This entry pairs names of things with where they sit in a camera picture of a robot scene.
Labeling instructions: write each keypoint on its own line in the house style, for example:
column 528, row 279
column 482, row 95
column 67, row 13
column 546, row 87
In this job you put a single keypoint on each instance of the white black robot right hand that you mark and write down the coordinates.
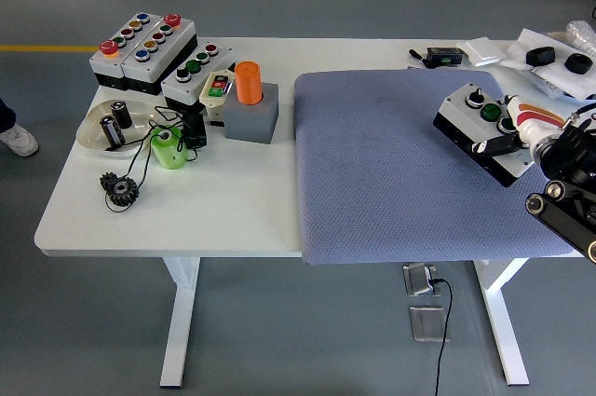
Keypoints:
column 531, row 123

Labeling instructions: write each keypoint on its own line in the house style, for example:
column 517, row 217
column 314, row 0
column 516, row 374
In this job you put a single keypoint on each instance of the four-button control box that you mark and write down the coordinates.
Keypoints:
column 212, row 65
column 458, row 109

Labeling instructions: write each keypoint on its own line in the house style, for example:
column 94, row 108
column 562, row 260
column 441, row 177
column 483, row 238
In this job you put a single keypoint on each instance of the five-button control box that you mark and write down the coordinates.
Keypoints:
column 163, row 49
column 104, row 63

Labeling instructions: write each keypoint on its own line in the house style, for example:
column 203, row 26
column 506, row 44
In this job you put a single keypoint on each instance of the white flat box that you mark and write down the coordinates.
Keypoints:
column 482, row 52

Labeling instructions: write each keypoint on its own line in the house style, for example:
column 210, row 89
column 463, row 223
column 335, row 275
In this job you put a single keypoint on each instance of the small black electronic module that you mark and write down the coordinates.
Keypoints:
column 444, row 57

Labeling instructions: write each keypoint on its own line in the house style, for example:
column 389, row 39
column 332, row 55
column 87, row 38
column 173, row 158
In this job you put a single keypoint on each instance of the black marker pen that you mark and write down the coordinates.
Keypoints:
column 418, row 57

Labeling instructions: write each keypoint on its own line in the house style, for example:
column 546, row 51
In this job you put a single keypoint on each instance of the grey-blue textured mat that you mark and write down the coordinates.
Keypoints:
column 382, row 158

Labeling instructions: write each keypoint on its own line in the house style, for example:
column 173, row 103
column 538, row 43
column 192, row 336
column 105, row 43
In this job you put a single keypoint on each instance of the open metal floor socket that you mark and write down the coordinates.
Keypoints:
column 418, row 279

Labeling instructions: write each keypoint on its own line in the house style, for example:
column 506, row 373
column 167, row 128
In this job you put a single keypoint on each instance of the white table leg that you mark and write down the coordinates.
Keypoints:
column 179, row 321
column 505, row 321

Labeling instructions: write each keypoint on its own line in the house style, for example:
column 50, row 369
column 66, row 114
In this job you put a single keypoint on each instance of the closed metal floor plate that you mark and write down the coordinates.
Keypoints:
column 426, row 323

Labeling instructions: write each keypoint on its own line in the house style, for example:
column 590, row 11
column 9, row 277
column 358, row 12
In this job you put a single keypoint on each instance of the grey block holder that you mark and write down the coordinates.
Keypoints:
column 249, row 121

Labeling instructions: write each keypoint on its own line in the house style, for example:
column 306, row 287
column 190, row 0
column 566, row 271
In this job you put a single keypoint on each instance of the orange plastic cylinder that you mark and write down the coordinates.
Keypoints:
column 248, row 84

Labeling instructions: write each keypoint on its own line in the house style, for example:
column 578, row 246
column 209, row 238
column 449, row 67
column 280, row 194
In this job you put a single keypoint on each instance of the black power adapter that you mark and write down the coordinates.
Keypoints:
column 194, row 132

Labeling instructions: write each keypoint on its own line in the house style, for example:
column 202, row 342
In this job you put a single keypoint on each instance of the green plastic cylinder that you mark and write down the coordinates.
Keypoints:
column 170, row 154

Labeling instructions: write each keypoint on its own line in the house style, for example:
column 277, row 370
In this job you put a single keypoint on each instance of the dark cylindrical capacitor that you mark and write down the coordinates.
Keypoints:
column 112, row 131
column 122, row 115

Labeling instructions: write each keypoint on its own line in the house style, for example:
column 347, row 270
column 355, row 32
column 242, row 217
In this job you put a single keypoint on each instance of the large black bevel gear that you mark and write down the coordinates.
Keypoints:
column 125, row 195

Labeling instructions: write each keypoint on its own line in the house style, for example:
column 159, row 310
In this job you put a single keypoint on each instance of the small black gear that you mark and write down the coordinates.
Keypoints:
column 106, row 180

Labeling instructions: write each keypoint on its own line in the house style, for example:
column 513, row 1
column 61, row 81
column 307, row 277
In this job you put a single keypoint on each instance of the clear shallow dish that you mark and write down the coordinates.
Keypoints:
column 90, row 128

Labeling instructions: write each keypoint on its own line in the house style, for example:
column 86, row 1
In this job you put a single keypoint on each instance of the cream red-green push switch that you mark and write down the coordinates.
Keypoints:
column 208, row 97

